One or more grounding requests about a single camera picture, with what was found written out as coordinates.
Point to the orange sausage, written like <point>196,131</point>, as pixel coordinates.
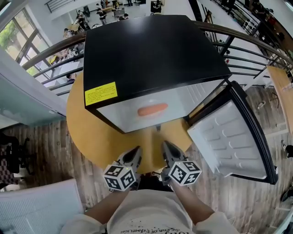
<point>152,110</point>

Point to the white ribbed cabinet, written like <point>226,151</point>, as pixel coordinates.
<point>34,205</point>

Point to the black white checkered cloth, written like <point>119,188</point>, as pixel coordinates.
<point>7,169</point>

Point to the person's left forearm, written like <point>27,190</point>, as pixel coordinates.
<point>105,208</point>

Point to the rectangular wooden desk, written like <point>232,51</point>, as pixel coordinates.
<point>280,77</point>

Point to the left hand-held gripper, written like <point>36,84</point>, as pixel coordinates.
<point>119,177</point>

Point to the black metal railing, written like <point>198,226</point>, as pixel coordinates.
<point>55,47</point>

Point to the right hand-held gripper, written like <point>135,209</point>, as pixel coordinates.
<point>185,172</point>

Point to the black mini fridge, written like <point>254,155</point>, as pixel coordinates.
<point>148,50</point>

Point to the person's right forearm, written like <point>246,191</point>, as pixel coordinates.
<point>192,203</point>

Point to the round wooden table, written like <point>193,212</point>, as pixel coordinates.
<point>91,141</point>

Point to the person's black trousers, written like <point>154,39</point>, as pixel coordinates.
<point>153,182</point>

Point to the black office chair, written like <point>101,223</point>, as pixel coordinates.
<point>11,146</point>

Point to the large window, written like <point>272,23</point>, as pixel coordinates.
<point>13,34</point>

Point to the person's white printed shirt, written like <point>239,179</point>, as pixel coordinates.
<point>148,210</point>

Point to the yellow warning label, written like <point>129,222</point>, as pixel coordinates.
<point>100,93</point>

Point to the frosted glass partition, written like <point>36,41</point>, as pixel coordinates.
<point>23,102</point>

